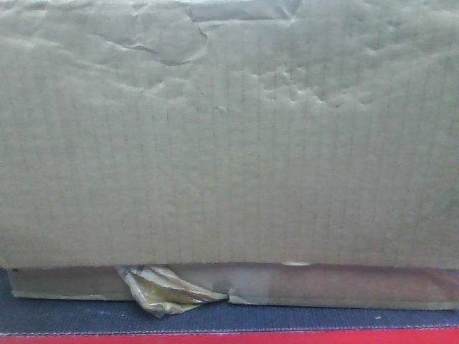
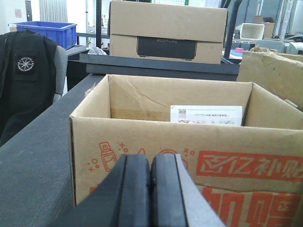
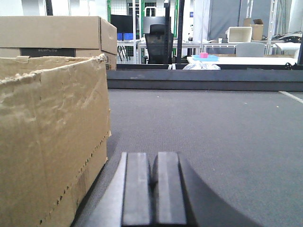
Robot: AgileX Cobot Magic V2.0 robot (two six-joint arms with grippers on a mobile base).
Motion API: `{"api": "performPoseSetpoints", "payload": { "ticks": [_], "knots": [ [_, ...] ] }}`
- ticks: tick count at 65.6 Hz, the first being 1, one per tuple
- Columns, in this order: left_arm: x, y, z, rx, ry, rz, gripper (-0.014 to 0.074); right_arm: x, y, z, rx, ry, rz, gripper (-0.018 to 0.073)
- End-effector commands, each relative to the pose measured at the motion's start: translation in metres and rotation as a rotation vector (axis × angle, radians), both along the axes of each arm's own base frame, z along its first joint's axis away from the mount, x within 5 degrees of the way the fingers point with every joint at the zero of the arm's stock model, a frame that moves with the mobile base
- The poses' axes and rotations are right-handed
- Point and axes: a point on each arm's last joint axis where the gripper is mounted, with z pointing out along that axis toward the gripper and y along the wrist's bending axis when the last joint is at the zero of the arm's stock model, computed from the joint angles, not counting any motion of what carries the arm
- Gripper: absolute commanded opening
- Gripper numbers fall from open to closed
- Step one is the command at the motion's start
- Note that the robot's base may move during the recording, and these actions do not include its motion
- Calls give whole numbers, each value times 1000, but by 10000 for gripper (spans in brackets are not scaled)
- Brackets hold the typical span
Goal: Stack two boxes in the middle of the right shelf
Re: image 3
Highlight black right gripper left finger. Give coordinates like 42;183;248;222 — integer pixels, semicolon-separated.
74;152;151;227

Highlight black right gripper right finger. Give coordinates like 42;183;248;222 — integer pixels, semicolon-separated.
151;151;262;227

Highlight torn cardboard box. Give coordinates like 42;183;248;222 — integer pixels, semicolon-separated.
0;55;111;227

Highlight crumpled clear plastic bag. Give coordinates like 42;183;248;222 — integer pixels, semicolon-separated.
183;61;221;70

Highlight white table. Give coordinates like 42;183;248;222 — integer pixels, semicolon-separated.
200;57;297;65

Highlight light blue tray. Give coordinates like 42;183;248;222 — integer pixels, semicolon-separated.
192;55;219;61

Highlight pink cube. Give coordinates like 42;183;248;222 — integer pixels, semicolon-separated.
199;52;208;58

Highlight black office chair with headrest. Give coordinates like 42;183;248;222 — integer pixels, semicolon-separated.
145;24;167;64

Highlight grey office chair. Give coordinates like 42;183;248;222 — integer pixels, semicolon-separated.
236;42;265;57

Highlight white plastic bin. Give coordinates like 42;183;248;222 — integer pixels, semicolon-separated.
227;26;252;43

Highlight black monitor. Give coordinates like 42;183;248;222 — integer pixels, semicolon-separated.
111;15;133;33

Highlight closed cardboard box with label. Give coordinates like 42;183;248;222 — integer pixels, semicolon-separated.
0;16;117;70

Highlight small open cardboard box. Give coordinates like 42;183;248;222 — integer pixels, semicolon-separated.
243;17;264;41

